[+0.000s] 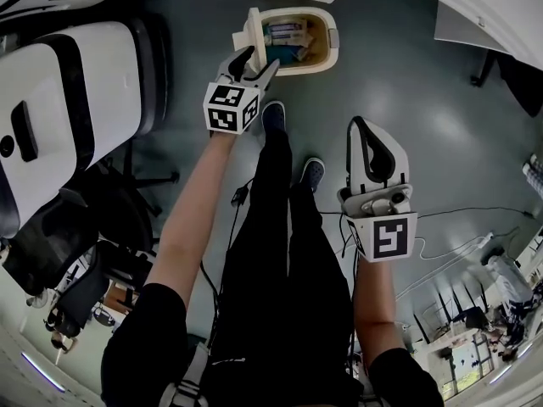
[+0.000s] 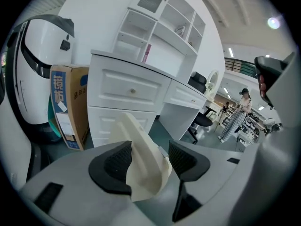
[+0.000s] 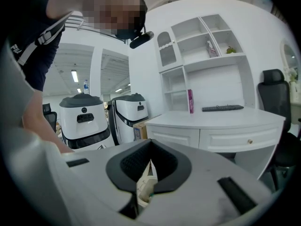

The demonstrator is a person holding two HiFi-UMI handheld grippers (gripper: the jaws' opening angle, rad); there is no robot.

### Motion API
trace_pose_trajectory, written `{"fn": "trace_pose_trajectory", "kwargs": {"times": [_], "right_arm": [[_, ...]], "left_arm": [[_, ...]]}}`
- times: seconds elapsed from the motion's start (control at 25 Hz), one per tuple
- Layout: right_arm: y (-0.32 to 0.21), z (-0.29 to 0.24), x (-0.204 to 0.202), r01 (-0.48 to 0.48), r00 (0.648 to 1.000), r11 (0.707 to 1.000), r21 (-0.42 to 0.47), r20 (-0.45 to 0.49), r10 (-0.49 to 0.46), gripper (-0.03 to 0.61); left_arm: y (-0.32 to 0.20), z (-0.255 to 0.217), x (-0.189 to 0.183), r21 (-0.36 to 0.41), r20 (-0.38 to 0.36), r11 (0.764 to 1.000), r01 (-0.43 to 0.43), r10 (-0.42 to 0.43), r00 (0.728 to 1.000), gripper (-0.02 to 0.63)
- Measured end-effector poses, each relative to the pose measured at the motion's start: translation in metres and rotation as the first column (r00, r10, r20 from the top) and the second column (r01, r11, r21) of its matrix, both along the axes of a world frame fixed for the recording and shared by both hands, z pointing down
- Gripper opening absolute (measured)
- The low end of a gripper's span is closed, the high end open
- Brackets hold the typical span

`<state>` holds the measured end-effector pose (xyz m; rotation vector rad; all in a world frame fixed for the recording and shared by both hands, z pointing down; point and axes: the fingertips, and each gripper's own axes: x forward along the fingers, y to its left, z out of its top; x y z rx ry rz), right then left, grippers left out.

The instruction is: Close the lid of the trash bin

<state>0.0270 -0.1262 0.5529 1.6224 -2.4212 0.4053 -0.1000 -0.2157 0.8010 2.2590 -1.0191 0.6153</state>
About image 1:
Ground grey harness strap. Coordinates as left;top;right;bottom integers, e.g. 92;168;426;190
171;341;211;407

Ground person's left blue shoe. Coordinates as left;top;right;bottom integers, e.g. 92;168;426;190
260;101;287;133

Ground person's left forearm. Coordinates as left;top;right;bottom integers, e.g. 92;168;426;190
145;130;237;311

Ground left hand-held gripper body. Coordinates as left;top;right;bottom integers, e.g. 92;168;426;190
204;68;271;136

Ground person's legs in black trousers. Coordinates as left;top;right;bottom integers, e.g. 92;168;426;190
203;129;361;407

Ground crumpled paper wrapper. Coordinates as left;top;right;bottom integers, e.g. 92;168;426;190
296;31;317;61

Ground white power strip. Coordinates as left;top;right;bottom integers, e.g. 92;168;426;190
468;231;495;249

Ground white floor cable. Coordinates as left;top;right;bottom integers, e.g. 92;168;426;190
396;231;495;303

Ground beige trash bin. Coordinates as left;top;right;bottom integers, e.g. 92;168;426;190
249;8;340;77

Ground person's right blue shoe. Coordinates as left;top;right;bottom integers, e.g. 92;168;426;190
301;157;327;191

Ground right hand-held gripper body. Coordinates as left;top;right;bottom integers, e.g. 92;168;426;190
337;182;419;264

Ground clear plastic bag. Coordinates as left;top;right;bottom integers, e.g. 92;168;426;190
483;254;534;309

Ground white desk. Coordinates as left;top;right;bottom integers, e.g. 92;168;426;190
433;0;543;74

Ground person's blue shoe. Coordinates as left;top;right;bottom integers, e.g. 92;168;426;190
260;101;287;133
301;157;327;191

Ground black mesh office chair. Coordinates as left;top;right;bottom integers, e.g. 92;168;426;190
12;154;182;338

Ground blue white carton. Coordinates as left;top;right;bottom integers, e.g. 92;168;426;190
267;20;310;47

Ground person's right forearm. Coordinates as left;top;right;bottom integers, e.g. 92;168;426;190
350;254;404;358

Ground person's black shirt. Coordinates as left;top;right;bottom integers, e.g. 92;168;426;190
100;282;446;407

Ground white bin lid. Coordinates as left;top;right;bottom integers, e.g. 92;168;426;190
232;8;272;75

